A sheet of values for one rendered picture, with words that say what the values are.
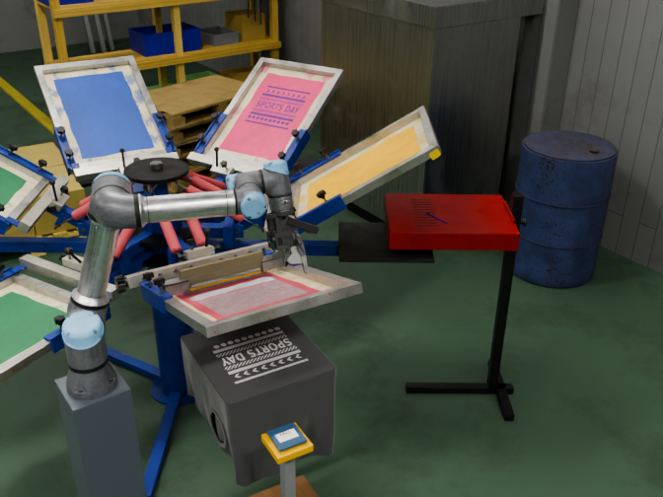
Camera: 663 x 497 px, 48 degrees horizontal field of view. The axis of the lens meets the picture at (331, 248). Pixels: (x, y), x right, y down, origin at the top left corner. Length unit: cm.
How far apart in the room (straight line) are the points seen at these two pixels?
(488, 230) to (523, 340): 138
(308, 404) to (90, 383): 88
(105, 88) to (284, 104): 108
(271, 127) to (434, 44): 137
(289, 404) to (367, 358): 174
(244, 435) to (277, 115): 216
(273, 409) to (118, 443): 60
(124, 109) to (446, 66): 215
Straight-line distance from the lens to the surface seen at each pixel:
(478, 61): 547
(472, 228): 358
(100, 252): 232
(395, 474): 379
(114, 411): 243
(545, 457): 402
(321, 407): 292
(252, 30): 858
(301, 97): 444
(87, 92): 470
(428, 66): 519
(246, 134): 437
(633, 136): 577
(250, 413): 275
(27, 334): 322
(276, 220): 229
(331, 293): 258
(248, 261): 307
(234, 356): 291
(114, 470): 257
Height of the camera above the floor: 265
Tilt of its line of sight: 28 degrees down
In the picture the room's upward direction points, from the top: 1 degrees clockwise
